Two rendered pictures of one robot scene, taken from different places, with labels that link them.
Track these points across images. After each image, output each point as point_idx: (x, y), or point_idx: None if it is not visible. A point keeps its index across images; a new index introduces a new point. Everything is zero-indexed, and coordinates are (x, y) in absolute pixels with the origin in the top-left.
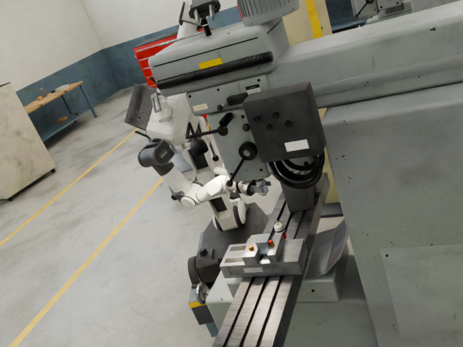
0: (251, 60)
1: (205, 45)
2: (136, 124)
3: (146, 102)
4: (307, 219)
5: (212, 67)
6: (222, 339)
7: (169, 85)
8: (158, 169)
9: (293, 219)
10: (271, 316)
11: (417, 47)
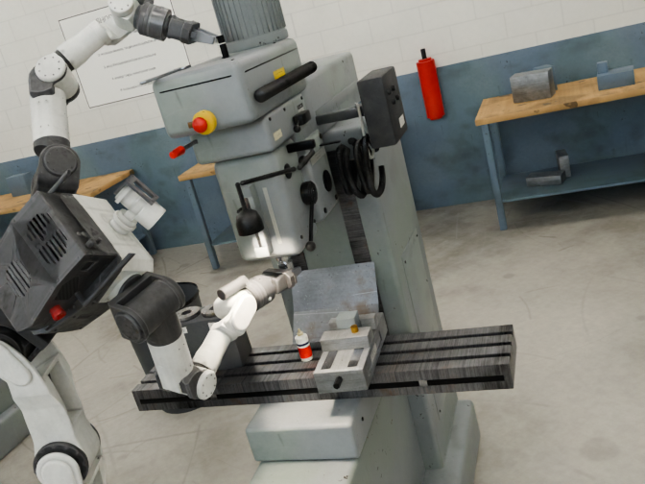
0: (309, 66)
1: (273, 50)
2: (104, 254)
3: (83, 218)
4: (273, 349)
5: (290, 73)
6: (486, 359)
7: (273, 93)
8: (177, 321)
9: (263, 360)
10: (453, 335)
11: (342, 74)
